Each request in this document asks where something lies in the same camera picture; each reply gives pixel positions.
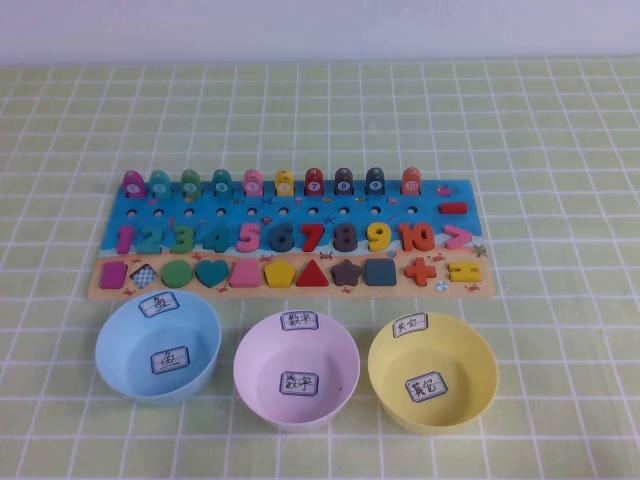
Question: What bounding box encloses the pink digit 5 piece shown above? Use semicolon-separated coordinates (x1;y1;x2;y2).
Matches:
236;223;262;254

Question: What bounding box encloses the red digit 7 piece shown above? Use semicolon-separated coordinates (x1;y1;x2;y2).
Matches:
300;222;327;253

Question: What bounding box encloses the red triangle piece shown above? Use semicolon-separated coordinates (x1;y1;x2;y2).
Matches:
295;258;331;288

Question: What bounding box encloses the brown star piece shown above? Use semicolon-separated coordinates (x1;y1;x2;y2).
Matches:
329;258;364;289

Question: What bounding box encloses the dark blue digit 6 piece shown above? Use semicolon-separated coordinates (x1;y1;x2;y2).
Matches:
269;223;296;254

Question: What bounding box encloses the blue beach puzzle board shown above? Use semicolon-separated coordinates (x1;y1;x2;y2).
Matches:
87;177;495;301

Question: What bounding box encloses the yellow pentagon piece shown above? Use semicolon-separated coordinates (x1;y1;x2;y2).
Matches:
264;259;299;289

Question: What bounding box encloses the yellow digit 9 piece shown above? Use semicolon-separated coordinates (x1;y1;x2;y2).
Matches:
366;222;394;253

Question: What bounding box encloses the dark blue square piece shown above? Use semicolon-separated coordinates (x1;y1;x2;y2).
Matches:
363;258;399;287

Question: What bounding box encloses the pink trapezoid piece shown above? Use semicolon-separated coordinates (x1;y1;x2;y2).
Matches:
229;260;260;289

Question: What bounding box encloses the orange number 10 piece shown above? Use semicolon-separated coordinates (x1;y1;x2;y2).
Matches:
398;221;436;252

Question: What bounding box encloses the dark teal digit 4 piece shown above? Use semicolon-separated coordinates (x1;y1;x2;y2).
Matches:
198;225;230;254

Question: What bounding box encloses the orange plus sign piece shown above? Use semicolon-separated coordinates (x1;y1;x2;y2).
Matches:
403;256;438;286

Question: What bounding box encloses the teal heart piece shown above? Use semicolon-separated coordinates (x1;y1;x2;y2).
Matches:
194;259;231;290

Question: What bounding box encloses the green digit 3 piece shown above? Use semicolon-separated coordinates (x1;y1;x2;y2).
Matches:
168;224;197;255

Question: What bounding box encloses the pink labelled bowl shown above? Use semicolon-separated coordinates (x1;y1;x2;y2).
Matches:
232;310;361;434

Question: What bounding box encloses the pink greater-than sign piece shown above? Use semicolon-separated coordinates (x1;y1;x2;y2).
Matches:
443;224;474;250

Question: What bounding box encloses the yellow equals sign piece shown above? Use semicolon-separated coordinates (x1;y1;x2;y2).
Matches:
447;262;482;284

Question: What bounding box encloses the green circle piece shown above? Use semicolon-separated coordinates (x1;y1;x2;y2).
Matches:
160;259;194;290

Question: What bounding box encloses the teal digit 2 piece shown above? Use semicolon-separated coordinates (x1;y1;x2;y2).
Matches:
137;225;165;254

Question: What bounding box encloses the yellow labelled bowl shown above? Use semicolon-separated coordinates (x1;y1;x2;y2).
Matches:
367;311;500;435

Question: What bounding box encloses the magenta rectangle piece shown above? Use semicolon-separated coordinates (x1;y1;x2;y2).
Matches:
99;261;125;290

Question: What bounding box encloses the light blue labelled bowl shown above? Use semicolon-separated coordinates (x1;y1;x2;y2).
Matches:
94;290;223;407

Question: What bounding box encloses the red fish number 7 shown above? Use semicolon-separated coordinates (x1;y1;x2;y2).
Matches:
304;167;326;196

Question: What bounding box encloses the brown fish number 8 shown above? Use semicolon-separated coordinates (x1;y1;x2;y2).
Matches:
334;166;356;196

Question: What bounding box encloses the yellow fish number 6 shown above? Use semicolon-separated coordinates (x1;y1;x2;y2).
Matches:
274;167;296;197

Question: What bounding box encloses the dark blue fish number 9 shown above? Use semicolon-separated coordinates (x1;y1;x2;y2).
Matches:
365;166;387;196

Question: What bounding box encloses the pink fish number 5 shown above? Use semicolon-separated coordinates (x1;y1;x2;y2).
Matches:
242;167;265;197

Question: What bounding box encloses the orange fish number 10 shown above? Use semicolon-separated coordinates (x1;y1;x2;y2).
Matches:
400;166;424;195

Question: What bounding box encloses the dark teal fish number 4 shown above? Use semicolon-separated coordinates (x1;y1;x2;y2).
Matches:
211;167;234;197

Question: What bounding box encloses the green fish number 3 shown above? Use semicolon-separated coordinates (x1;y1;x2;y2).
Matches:
179;168;203;197

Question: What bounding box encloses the teal fish number 2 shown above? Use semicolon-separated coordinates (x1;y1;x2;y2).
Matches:
148;168;173;197

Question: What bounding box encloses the magenta fish number 1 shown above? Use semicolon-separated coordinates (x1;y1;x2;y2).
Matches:
123;169;147;199

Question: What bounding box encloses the green checked tablecloth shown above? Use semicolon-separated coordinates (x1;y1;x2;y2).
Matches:
0;55;640;480

